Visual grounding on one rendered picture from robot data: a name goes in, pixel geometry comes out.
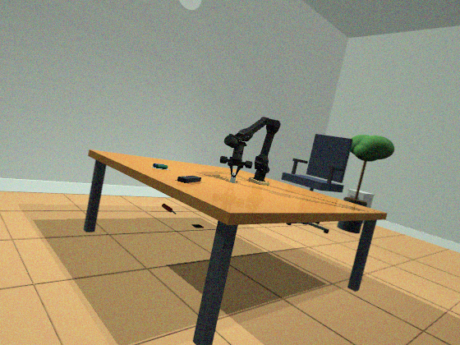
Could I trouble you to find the dark red screwdriver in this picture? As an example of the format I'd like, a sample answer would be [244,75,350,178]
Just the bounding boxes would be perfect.
[162,204,176,214]

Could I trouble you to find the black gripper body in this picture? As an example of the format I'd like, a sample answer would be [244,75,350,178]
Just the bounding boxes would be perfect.
[220,149,252,168]

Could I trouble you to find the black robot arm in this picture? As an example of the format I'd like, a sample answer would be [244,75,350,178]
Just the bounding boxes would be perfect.
[224,117,280,182]

